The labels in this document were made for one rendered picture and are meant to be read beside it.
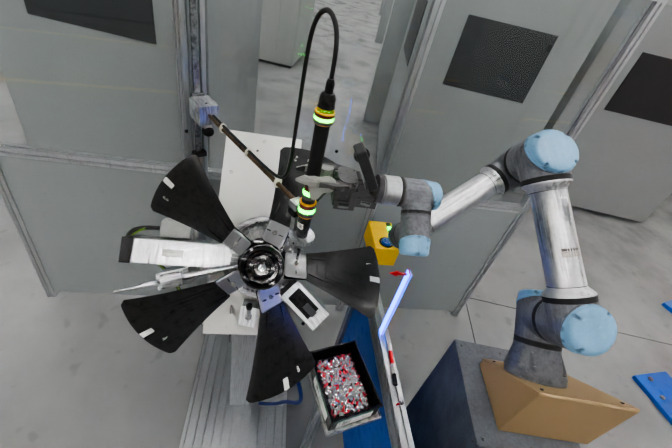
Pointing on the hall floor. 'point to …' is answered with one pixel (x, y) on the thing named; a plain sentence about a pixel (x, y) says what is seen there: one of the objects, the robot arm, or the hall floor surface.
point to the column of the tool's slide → (189, 64)
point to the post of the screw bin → (311, 428)
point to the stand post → (241, 367)
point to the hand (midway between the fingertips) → (301, 171)
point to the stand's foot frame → (222, 426)
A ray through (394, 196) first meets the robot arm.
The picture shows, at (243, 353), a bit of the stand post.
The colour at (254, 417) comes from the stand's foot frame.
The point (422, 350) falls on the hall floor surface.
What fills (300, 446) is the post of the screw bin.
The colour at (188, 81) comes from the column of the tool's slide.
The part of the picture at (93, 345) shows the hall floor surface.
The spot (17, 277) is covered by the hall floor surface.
